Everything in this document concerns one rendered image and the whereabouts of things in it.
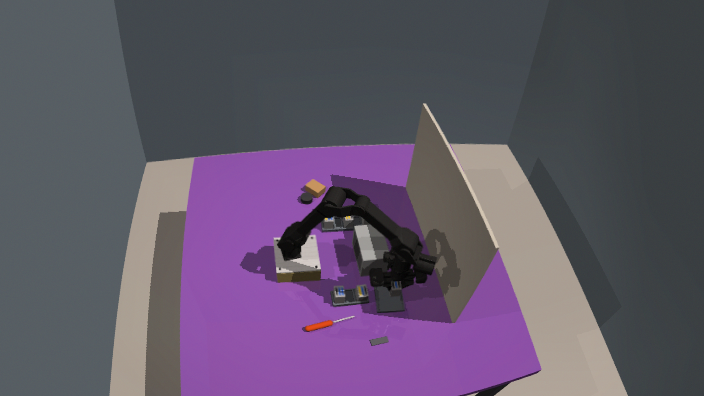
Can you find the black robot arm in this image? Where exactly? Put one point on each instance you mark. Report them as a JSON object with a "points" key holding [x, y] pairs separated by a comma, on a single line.
{"points": [[405, 244]]}

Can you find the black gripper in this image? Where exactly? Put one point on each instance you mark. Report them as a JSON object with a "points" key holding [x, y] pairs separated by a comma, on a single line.
{"points": [[379, 278]]}

